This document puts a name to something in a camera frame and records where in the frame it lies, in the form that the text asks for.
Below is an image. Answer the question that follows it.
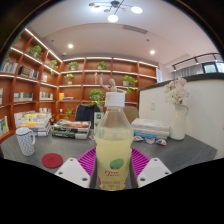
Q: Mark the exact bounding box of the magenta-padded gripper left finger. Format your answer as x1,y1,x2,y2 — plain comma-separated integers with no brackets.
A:
54,147,98,189

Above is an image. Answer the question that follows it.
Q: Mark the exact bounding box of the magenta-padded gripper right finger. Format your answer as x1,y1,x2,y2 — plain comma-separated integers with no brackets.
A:
129,147,173,189

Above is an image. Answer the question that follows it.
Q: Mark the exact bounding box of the clear bottle with yellow drink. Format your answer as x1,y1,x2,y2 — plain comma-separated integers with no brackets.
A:
94,91,135,192

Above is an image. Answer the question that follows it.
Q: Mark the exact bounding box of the round red coaster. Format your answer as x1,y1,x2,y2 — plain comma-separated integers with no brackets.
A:
41,152,64,169

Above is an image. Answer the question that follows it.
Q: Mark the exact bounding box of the stack of dark books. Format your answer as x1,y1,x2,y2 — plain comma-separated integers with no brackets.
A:
51,118,92,140

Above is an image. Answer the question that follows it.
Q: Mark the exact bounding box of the stack of white books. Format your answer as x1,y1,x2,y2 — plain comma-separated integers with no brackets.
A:
130,118,171,140

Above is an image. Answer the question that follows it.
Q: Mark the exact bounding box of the white vase with flowers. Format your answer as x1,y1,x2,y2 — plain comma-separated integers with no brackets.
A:
163,77,190,141

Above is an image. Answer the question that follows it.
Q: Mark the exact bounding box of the white patterned mug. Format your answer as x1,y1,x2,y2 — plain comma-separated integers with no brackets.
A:
15,126,36,157

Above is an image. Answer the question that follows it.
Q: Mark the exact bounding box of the small green white carton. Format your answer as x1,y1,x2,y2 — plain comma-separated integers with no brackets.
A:
93,111,105,129

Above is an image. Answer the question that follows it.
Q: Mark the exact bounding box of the dark office chair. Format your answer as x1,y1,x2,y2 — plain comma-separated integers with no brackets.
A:
74,104,101,125

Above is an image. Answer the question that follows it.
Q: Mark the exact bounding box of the tan chair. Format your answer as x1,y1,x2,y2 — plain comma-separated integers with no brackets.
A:
123,105,140,124

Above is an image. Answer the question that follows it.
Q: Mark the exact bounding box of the white partition with dark top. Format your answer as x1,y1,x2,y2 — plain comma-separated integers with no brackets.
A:
138,73,224,159

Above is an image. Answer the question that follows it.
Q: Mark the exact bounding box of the wooden shelf unit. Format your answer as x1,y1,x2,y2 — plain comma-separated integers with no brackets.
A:
0,28,159,141

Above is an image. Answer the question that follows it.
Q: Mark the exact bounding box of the grey window curtain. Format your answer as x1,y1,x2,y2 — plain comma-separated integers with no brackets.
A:
173,64,204,79

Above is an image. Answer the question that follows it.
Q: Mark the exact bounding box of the black branched ceiling lamp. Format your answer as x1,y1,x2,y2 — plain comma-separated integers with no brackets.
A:
88,0,144,24

